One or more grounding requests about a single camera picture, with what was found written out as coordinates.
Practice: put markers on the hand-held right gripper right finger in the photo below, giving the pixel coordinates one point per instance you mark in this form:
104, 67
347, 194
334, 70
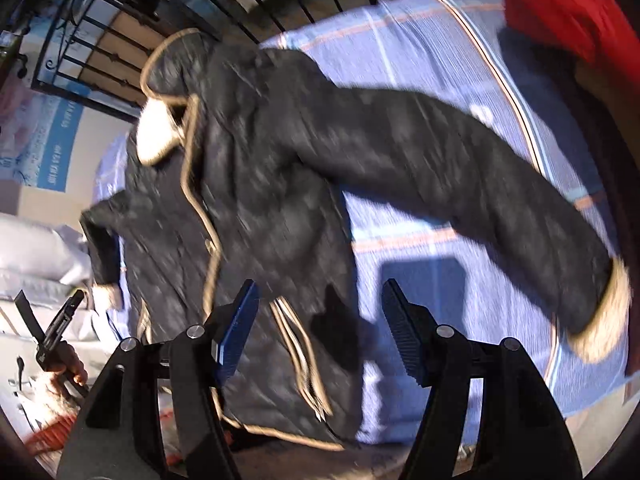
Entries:
404, 335

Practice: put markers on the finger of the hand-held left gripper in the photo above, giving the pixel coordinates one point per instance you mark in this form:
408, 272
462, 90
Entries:
57, 327
26, 315

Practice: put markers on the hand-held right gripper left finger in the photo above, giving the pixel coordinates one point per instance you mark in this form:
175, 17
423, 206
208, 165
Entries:
234, 332

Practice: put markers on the black quilted jacket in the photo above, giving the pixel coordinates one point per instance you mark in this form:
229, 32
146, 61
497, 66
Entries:
260, 185

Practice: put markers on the person's left hand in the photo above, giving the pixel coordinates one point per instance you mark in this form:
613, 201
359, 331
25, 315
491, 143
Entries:
70, 362

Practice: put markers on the white pillow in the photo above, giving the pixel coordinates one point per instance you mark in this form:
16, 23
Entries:
35, 250

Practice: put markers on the orange cloth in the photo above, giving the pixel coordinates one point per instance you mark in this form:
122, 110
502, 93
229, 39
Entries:
47, 435

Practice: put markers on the blue striped bed sheet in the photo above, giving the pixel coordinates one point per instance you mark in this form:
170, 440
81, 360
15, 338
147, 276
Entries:
425, 60

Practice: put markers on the red cloth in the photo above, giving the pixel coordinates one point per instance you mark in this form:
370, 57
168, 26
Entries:
560, 10

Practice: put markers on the wall poster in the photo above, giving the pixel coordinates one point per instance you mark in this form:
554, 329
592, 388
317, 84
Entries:
40, 130

